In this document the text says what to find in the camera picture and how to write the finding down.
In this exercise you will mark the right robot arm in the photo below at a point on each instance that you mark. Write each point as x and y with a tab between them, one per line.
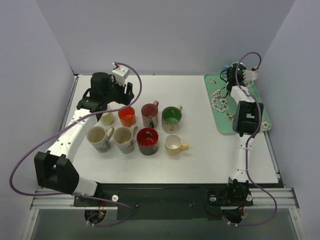
246	124

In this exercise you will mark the cream floral mug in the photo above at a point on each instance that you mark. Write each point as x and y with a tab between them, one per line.
99	137

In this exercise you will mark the beige floral mug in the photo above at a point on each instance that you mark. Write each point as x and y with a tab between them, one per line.
124	138

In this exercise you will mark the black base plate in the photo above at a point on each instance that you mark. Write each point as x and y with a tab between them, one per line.
175	201

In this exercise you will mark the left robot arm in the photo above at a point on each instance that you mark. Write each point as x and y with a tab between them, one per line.
54	168

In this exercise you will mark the blue teal mug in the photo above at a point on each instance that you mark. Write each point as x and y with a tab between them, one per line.
223	73

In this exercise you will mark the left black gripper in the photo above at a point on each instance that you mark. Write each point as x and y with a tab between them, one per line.
125	92

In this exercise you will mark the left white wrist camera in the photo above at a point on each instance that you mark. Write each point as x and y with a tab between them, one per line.
120	74

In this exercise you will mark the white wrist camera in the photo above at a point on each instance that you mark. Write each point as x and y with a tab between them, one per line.
120	74
249	75

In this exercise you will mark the pink patterned mug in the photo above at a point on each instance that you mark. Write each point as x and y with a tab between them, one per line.
149	114

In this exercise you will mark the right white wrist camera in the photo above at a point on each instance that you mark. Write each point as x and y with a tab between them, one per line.
249	75

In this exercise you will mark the green serving tray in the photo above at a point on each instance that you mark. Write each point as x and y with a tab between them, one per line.
224	109

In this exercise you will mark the orange mug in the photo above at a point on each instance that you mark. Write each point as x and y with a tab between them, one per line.
127	116

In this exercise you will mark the black mug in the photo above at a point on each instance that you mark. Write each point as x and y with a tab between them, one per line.
148	140

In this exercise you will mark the pale yellow mug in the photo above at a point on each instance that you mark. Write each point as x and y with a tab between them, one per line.
107	118

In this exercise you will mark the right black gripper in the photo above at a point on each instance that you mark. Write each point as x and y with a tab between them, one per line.
233	75

